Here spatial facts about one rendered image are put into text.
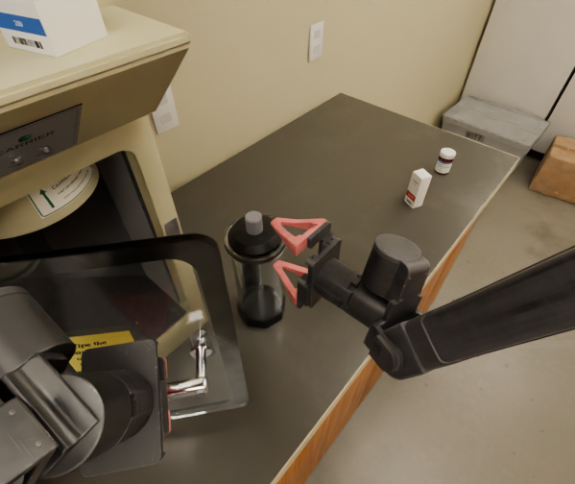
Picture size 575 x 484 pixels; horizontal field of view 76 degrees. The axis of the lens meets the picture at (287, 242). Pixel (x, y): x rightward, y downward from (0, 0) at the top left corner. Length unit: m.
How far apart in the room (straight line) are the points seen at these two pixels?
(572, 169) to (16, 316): 2.90
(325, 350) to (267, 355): 0.12
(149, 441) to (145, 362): 0.06
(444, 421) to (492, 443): 0.19
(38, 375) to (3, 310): 0.05
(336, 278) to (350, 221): 0.50
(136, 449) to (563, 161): 2.82
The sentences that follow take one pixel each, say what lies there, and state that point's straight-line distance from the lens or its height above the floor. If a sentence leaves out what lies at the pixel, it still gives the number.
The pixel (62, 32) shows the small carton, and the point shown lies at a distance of 0.33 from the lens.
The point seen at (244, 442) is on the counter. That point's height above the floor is 0.94.
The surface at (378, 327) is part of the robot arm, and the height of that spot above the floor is 1.22.
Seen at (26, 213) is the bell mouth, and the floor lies 1.34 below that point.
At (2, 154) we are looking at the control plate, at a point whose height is 1.45.
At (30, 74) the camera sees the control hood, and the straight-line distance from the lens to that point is 0.31.
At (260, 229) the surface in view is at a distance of 0.60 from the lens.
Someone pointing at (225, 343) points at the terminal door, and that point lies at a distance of 0.46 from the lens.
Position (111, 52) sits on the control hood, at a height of 1.51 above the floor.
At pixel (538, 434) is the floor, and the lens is 1.95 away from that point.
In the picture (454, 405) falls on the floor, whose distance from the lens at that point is 1.84.
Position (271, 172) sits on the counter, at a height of 0.94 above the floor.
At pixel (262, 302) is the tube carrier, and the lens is 0.70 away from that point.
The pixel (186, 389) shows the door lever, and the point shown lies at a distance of 0.45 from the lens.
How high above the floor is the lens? 1.61
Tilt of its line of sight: 47 degrees down
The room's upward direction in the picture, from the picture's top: straight up
